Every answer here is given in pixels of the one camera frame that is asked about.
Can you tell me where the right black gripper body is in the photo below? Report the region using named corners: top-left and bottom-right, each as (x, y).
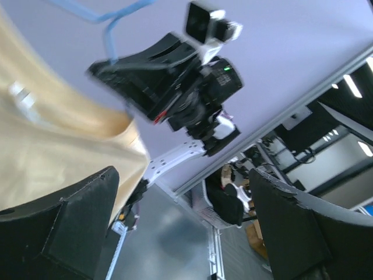
top-left (87, 33), bottom-right (204, 124)

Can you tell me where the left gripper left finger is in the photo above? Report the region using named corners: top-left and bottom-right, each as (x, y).
top-left (1, 166), bottom-right (119, 279)

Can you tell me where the light blue wire hanger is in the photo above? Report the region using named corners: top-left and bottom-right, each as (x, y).
top-left (50, 0), bottom-right (154, 64)

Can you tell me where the beige t shirt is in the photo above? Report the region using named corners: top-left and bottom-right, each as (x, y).
top-left (1, 12), bottom-right (150, 215)

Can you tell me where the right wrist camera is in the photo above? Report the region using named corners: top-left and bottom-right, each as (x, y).
top-left (185, 1), bottom-right (243, 65)

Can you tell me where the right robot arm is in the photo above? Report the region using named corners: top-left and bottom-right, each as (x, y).
top-left (87, 33), bottom-right (243, 204)

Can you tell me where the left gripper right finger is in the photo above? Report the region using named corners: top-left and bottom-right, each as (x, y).
top-left (249, 169), bottom-right (372, 279)

